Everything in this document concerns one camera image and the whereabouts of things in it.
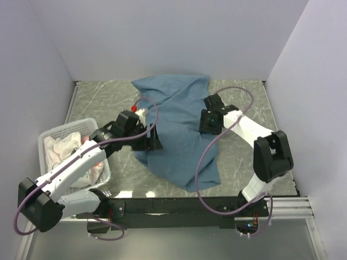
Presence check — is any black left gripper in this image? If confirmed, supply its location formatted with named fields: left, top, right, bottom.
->
left=123, top=123, right=163, bottom=151

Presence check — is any blue fabric pillowcase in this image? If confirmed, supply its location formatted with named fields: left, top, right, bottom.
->
left=131, top=74, right=221, bottom=192

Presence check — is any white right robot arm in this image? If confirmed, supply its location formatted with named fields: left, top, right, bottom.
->
left=199, top=94, right=294, bottom=216

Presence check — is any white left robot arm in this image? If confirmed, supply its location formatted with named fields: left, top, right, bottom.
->
left=16, top=108, right=163, bottom=232

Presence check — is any pink cloth in basket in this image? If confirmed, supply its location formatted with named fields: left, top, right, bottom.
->
left=82, top=136, right=89, bottom=143

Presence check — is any white plastic laundry basket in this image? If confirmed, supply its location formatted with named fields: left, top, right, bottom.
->
left=38, top=118, right=111, bottom=194

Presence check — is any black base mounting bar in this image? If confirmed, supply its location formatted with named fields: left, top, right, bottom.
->
left=92, top=197, right=269, bottom=229

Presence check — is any white printed cloth in basket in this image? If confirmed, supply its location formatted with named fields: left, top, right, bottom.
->
left=43, top=132, right=104, bottom=189

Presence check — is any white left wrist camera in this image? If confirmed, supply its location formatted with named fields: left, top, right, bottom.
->
left=131, top=106, right=148, bottom=121

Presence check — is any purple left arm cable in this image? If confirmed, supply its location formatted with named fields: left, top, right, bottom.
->
left=13, top=96, right=159, bottom=242

